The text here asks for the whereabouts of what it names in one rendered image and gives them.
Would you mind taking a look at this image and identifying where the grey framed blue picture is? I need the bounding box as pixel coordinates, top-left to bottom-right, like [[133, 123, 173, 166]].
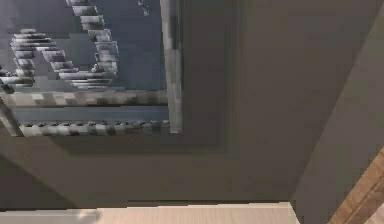
[[0, 0, 184, 138]]

